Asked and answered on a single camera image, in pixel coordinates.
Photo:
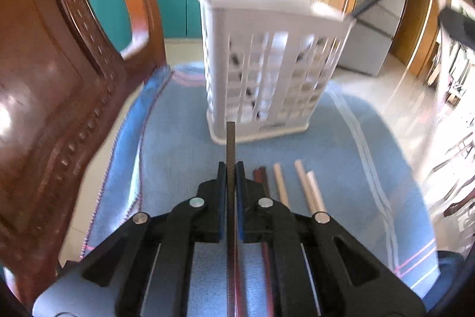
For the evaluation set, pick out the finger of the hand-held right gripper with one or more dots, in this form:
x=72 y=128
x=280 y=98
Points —
x=458 y=27

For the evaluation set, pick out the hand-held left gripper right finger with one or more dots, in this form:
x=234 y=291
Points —
x=240 y=205

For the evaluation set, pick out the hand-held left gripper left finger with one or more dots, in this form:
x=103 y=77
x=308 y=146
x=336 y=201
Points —
x=221 y=202

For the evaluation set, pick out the dark red chopstick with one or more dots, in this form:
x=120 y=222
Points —
x=259 y=177

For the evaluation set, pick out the black carbon chopstick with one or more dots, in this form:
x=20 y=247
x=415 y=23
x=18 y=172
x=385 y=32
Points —
x=230 y=150

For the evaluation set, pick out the white slotted utensil basket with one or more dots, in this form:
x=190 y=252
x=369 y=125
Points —
x=237 y=23

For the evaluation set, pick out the brown wooden door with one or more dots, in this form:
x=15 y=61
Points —
x=412 y=27

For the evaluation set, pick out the blue striped cloth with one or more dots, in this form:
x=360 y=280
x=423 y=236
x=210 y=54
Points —
x=178 y=153

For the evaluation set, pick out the carved wooden chair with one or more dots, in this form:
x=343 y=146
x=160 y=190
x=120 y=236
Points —
x=44 y=79

